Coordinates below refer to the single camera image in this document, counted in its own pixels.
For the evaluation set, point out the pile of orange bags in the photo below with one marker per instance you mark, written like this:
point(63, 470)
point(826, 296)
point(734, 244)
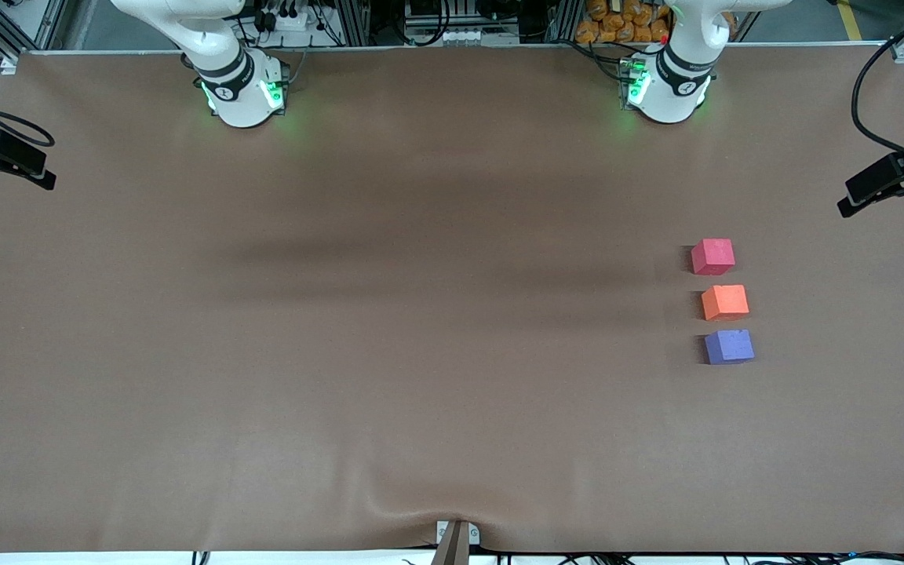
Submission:
point(617, 23)

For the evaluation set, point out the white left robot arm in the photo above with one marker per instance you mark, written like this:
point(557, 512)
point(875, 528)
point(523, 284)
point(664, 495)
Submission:
point(672, 98)

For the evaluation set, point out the brown table mat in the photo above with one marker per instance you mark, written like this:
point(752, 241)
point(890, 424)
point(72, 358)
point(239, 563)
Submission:
point(421, 392)

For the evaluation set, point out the brown camera mount bar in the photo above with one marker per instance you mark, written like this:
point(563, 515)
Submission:
point(452, 549)

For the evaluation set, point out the aluminium frame post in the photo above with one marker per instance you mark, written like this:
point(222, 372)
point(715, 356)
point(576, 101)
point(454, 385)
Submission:
point(351, 22)
point(566, 22)

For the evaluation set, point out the purple foam block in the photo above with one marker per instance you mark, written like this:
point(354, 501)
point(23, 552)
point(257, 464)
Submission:
point(729, 347)

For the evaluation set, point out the white terminal block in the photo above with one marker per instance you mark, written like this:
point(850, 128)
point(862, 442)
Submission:
point(468, 36)

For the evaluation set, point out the orange foam block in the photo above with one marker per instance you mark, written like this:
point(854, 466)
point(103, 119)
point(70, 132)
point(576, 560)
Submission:
point(725, 303)

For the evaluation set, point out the red foam block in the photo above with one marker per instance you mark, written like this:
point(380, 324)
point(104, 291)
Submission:
point(712, 256)

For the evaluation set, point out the white power strip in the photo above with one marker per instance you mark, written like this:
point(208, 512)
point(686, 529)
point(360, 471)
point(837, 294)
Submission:
point(283, 21)

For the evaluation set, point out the small metal bracket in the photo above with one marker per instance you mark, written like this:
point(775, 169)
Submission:
point(442, 534)

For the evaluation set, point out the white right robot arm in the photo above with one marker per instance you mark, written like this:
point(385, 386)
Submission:
point(240, 102)

